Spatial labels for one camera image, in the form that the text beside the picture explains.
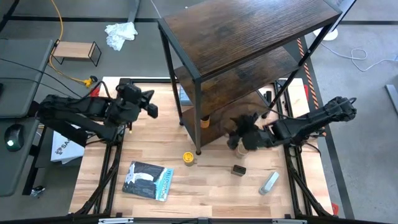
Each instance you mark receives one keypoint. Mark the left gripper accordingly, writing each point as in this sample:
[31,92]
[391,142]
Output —
[124,112]

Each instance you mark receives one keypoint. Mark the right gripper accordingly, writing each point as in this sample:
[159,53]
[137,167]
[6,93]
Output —
[258,133]

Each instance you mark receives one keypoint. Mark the large jar tan lid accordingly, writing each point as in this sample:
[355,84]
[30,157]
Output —
[241,153]

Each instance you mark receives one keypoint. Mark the dark green spice tin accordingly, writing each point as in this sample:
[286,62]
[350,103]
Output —
[238,170]

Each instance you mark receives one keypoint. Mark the dark spice jar yellow lid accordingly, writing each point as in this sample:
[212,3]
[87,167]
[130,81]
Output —
[188,158]

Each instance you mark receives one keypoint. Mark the black-framed wooden shelf unit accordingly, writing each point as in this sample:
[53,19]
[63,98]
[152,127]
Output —
[236,37]

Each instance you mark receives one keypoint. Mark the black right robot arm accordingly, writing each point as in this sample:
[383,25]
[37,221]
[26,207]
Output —
[311,124]

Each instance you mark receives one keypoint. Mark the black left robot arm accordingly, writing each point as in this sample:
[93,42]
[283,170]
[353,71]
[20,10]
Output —
[71,112]

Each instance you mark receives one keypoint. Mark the grey stapler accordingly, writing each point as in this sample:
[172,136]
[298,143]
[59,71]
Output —
[269,183]

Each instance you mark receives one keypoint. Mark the black stapler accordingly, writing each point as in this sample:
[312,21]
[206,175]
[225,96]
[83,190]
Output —
[268,95]

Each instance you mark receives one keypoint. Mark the red clamp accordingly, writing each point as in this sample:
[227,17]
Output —
[94,92]
[335,209]
[306,91]

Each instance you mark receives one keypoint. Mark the crumpled white cloth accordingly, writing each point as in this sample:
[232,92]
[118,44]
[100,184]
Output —
[119,34]

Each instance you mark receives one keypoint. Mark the Yellowstone picture book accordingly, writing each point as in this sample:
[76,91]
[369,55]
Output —
[146,182]

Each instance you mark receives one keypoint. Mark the aluminium profile bar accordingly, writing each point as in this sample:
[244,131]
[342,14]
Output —
[289,221]
[115,221]

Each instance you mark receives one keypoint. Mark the white printed bag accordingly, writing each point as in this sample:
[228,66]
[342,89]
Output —
[66,149]

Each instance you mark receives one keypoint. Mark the grey desk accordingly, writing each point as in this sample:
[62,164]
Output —
[18,77]

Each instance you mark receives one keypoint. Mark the white tower fan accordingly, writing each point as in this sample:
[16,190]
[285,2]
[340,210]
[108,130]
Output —
[329,34]

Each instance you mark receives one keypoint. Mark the black computer mouse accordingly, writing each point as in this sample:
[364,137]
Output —
[14,137]

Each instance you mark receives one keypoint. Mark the small black silver clamp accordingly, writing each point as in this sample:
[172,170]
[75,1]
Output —
[37,191]

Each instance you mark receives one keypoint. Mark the grey metal bar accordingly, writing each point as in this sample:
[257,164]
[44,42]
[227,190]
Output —
[392,98]

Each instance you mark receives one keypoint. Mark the black table frame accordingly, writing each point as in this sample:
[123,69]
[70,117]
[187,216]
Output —
[109,174]

